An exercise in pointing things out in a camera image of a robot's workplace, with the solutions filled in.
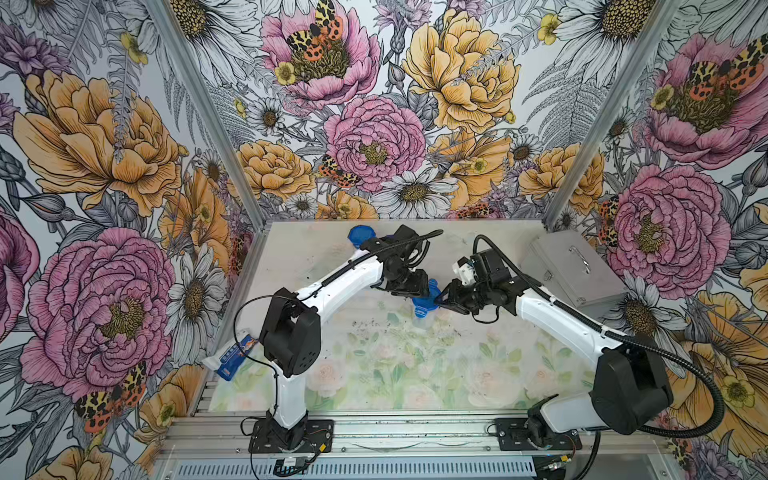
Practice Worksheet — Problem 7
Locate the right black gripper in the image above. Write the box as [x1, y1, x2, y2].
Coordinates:
[432, 279, 491, 318]

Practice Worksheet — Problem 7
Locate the blue lid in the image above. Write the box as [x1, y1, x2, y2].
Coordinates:
[411, 278, 441, 319]
[347, 225, 376, 249]

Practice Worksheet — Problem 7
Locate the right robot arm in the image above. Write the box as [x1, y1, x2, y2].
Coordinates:
[437, 249, 673, 448]

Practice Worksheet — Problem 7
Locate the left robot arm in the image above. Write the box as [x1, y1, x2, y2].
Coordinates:
[254, 225, 443, 451]

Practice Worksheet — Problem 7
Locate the silver metal case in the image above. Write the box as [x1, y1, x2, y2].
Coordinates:
[521, 230, 628, 307]

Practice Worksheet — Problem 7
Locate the blue white packet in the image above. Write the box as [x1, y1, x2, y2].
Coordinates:
[202, 334, 257, 381]

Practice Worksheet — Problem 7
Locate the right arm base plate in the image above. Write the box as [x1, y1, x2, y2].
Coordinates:
[487, 417, 582, 452]

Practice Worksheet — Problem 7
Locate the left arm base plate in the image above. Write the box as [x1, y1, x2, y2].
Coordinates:
[248, 417, 335, 454]

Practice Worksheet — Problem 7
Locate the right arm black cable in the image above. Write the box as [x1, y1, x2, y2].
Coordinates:
[471, 235, 726, 480]

